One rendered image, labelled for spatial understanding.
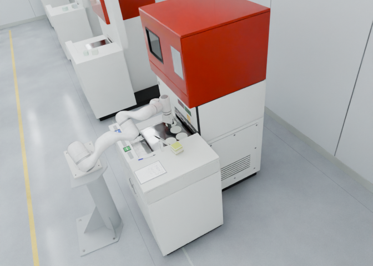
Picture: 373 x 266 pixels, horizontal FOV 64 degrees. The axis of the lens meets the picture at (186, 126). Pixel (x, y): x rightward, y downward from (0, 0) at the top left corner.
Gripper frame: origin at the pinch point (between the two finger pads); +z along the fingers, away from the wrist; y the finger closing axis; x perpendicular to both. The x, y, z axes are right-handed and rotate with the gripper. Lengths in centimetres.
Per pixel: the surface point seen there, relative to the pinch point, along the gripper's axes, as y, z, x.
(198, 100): 32.4, -35.6, 0.4
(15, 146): -254, 92, -29
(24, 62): -486, 92, 158
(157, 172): 24, -5, -54
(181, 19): 13, -90, 21
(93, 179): -30, 10, -72
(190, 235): 41, 74, -51
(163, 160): 21.2, -4.5, -41.7
